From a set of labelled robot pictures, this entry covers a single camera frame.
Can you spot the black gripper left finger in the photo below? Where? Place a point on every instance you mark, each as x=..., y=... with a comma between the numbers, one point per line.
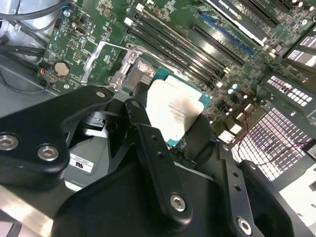
x=37, y=123

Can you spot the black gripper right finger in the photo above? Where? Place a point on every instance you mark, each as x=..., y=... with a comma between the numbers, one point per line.
x=205, y=143

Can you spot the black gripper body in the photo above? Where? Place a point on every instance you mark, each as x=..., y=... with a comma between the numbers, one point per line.
x=111, y=209

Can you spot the silver topped CPU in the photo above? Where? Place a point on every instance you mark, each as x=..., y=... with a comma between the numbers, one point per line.
x=172, y=106

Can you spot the metal socket cover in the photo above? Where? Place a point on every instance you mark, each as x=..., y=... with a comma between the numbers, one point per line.
x=91, y=61

